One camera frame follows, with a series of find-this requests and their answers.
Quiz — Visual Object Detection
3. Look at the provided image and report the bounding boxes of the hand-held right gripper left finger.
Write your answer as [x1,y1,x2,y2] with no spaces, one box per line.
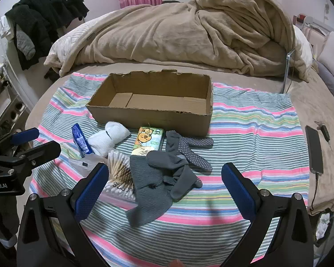
[17,163,110,267]

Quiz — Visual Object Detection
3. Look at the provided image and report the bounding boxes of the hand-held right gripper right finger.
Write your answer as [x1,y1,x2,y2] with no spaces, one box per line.
[221,163,315,267]

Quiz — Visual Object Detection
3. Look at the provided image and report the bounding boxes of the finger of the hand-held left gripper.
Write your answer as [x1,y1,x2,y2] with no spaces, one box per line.
[0,140,62,179]
[0,128,40,152]

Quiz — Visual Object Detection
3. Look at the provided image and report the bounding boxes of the clear plastic bag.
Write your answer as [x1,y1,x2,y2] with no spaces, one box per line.
[68,156,109,180]

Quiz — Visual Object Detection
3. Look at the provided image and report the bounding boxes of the cotton swab bag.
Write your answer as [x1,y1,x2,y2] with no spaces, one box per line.
[99,149,138,210]

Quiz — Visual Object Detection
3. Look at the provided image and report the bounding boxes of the blue snack packet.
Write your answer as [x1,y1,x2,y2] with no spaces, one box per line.
[71,123,94,158]

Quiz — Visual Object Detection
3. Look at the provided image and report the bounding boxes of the grey dotted sock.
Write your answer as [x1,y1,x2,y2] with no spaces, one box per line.
[165,130,214,173]
[181,137,214,149]

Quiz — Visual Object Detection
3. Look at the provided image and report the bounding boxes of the white socks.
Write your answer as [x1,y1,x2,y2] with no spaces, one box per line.
[88,121,131,158]

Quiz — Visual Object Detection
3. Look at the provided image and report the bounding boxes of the grey fleece gloves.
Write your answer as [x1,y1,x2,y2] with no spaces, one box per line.
[147,150,204,202]

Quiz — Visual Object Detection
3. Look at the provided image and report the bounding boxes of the dark sock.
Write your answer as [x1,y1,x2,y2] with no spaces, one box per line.
[126,152,173,227]

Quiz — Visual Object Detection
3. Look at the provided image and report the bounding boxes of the yellow green small carton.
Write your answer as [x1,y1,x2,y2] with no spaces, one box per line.
[132,126,164,156]

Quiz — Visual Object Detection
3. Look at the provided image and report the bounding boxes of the cardboard box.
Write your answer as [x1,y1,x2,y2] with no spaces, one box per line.
[85,69,214,137]

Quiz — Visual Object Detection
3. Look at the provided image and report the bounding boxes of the storage rack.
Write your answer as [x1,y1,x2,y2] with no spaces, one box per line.
[0,61,31,142]

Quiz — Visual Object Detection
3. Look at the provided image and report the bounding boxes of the striped cloth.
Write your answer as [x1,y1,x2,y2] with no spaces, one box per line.
[31,72,311,267]

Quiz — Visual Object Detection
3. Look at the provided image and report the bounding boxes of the black smartphone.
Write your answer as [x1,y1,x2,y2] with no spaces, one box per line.
[305,125,323,174]

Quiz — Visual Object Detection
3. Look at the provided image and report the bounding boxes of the white plastic bag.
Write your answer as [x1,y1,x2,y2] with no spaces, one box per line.
[314,211,334,245]

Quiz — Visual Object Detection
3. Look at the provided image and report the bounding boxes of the grey garment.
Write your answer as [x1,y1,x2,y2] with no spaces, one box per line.
[15,24,36,60]

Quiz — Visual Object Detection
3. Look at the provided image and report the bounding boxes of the white quilted duvet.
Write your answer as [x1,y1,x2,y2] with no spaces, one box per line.
[49,29,101,67]

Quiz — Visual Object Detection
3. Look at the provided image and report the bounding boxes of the bed with brown sheet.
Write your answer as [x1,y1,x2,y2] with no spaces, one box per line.
[25,61,334,217]

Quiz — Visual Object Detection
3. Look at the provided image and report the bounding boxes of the pile of black clothes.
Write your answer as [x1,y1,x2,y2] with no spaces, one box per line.
[4,0,90,71]

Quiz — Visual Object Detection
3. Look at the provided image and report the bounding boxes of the beige fleece blanket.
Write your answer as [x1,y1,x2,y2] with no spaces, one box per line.
[44,0,314,82]

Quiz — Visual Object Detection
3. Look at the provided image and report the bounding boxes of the charging cable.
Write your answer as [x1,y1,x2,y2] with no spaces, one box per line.
[309,172,322,212]

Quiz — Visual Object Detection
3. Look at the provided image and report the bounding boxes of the metal bed bracket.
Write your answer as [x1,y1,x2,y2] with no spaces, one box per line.
[282,49,295,93]

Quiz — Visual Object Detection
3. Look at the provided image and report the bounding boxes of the grey bed frame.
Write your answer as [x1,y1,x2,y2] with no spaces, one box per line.
[292,14,334,36]

